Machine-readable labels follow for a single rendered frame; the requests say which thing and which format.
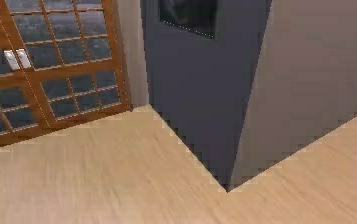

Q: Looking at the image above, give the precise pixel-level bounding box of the brown wooden glazed door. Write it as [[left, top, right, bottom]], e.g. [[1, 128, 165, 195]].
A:
[[0, 0, 52, 152], [0, 0, 134, 132]]

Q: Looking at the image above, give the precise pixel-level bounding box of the white door handle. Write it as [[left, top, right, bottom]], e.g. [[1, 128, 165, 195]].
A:
[[3, 49, 21, 71], [15, 48, 33, 69]]

